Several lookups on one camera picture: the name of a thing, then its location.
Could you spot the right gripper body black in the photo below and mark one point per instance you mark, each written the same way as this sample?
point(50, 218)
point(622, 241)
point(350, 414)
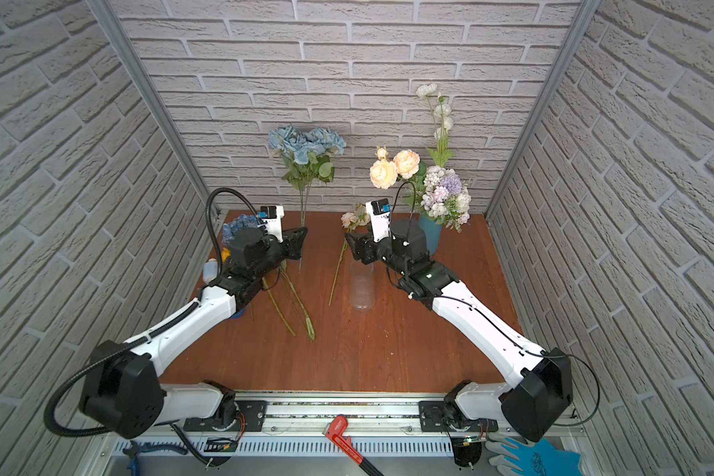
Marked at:
point(389, 253)

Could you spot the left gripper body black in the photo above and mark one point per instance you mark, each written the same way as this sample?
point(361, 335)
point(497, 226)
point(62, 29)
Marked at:
point(279, 257)

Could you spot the blue ceramic vase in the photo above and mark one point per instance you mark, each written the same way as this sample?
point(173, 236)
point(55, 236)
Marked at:
point(432, 231)

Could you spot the clear ribbed glass vase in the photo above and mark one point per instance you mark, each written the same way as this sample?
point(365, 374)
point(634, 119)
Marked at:
point(362, 286)

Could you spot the pink white hydrangea bouquet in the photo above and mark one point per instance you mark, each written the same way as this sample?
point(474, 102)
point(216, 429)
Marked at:
point(444, 198)

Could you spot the peach rose flower stem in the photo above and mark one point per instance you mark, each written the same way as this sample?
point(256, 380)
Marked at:
point(385, 171)

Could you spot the dusty blue hydrangea flower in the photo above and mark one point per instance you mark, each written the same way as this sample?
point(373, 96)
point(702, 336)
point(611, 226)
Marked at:
point(308, 158)

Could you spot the white poppy flower stem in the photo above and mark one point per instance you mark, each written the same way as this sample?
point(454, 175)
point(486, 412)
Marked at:
point(441, 112)

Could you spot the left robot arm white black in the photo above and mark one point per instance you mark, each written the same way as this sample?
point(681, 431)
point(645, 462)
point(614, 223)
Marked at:
point(119, 390)

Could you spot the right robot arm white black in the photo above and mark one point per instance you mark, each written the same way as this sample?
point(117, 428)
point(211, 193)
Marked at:
point(538, 385)

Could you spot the white tape roll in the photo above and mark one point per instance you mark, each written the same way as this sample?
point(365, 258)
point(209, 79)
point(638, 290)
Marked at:
point(210, 271)

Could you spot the red pipe wrench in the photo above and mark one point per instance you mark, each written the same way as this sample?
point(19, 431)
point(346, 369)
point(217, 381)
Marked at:
point(335, 433)

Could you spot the blue work glove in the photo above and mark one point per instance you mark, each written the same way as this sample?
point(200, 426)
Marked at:
point(540, 458)

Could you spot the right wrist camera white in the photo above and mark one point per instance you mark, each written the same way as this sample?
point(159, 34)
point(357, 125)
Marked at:
point(380, 216)

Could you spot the aluminium mounting rail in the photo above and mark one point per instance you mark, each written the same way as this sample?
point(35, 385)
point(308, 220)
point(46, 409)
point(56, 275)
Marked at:
point(294, 424)

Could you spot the blue handled pliers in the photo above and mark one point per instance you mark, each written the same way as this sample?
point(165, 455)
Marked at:
point(135, 449)

